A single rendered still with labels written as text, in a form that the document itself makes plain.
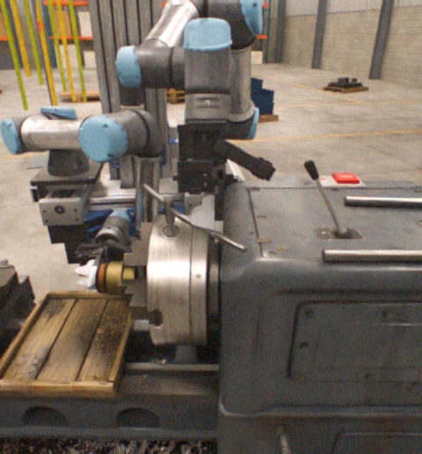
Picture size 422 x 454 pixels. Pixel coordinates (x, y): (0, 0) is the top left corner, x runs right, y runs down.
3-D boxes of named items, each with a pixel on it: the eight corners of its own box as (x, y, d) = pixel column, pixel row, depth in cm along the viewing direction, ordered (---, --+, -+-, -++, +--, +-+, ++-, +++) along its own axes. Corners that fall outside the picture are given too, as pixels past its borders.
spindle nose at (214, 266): (220, 276, 108) (221, 219, 94) (220, 340, 92) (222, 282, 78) (209, 276, 108) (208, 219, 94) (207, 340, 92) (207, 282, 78)
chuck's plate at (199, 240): (209, 275, 115) (208, 189, 95) (207, 371, 91) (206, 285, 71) (198, 275, 115) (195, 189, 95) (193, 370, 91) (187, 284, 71)
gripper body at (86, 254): (78, 278, 99) (91, 254, 110) (110, 279, 99) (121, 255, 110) (73, 254, 96) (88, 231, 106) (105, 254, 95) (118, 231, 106)
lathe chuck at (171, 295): (198, 275, 115) (194, 189, 95) (193, 371, 91) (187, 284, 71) (168, 275, 115) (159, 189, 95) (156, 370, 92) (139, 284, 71)
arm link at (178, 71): (183, 50, 75) (169, 39, 65) (238, 50, 74) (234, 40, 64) (182, 91, 78) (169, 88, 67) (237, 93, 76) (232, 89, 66)
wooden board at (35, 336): (141, 301, 119) (140, 291, 117) (114, 398, 88) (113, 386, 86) (48, 300, 120) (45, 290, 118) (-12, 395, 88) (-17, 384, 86)
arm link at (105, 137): (41, 145, 135) (153, 152, 105) (1, 156, 124) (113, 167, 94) (31, 111, 130) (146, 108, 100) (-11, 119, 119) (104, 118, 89)
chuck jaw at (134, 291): (168, 277, 89) (161, 308, 78) (168, 294, 91) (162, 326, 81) (121, 276, 89) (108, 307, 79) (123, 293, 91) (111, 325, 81)
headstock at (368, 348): (397, 288, 125) (429, 176, 107) (487, 416, 83) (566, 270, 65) (219, 287, 126) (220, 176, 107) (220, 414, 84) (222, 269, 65)
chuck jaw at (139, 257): (171, 265, 96) (172, 219, 97) (168, 266, 91) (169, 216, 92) (128, 265, 96) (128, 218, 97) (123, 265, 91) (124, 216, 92)
